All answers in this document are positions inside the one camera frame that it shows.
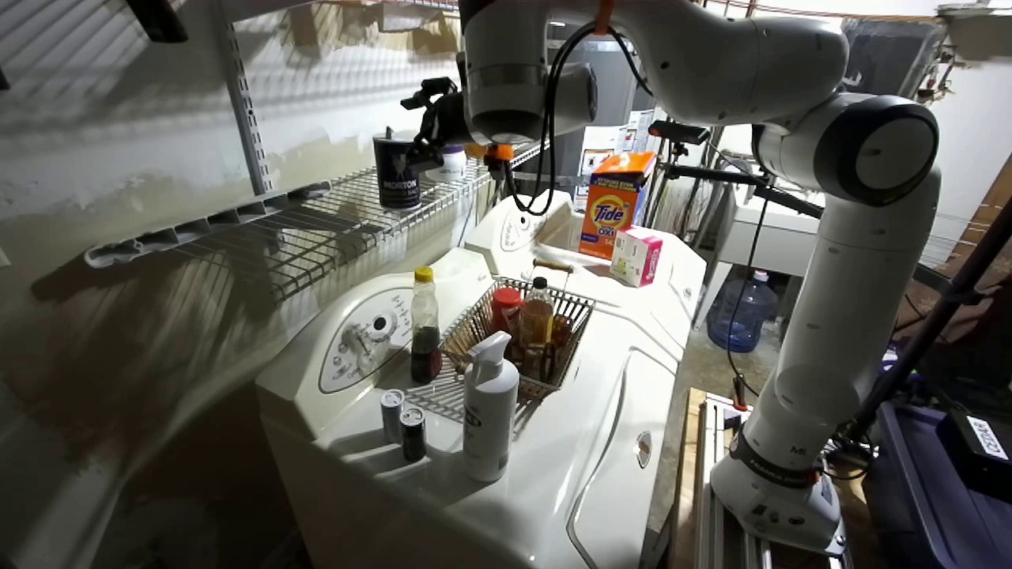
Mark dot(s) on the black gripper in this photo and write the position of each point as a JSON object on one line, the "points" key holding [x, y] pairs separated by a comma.
{"points": [[446, 111]]}

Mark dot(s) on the black and white lidded container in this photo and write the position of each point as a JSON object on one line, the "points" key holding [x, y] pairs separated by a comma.
{"points": [[398, 170]]}

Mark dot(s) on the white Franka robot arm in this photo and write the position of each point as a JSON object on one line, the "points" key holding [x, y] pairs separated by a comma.
{"points": [[833, 319]]}

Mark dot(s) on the white jar with dark lid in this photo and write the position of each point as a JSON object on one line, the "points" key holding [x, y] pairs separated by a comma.
{"points": [[452, 164]]}

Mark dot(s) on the white slotted shelf upright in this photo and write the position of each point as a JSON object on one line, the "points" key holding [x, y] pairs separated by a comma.
{"points": [[243, 97]]}

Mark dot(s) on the red lidded jar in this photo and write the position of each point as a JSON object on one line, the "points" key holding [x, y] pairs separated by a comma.
{"points": [[506, 308]]}

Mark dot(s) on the dark sauce bottle yellow cap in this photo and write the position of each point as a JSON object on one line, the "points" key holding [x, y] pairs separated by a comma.
{"points": [[426, 327]]}

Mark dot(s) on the orange Tide detergent box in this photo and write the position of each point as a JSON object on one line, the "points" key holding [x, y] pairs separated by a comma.
{"points": [[614, 207]]}

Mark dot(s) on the amber bottle with black cap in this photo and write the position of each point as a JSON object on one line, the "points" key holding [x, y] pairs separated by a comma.
{"points": [[538, 327]]}

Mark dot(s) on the pink and white small box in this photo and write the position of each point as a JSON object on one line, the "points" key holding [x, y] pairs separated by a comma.
{"points": [[637, 258]]}

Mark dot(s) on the small can with white label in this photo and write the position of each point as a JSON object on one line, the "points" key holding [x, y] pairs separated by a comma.
{"points": [[389, 413]]}

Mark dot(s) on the white spray bottle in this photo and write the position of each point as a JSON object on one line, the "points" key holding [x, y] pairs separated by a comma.
{"points": [[490, 413]]}

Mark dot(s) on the white dryer with control panel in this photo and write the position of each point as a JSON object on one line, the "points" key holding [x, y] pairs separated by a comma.
{"points": [[674, 286]]}

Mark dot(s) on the small dark can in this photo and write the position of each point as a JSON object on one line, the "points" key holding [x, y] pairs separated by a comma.
{"points": [[411, 434]]}

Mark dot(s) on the white washer with round dial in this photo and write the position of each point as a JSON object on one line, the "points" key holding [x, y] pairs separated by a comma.
{"points": [[590, 445]]}

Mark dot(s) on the blue water jug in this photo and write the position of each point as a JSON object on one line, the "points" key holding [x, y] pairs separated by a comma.
{"points": [[740, 315]]}

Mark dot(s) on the wooden robot platform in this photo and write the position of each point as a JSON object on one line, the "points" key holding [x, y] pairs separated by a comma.
{"points": [[691, 477]]}

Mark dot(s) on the black trash bin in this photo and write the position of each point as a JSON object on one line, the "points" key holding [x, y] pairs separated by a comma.
{"points": [[889, 52]]}

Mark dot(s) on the black diagonal pole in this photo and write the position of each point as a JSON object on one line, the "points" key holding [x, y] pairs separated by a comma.
{"points": [[937, 311]]}

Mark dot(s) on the dark blue storage bin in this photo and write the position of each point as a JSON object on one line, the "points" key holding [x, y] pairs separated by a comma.
{"points": [[929, 508]]}

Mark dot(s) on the black device with white label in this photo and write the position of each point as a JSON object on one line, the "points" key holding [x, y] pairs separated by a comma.
{"points": [[983, 447]]}

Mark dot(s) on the black camera tripod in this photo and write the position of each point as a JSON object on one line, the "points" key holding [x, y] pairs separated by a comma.
{"points": [[730, 178]]}

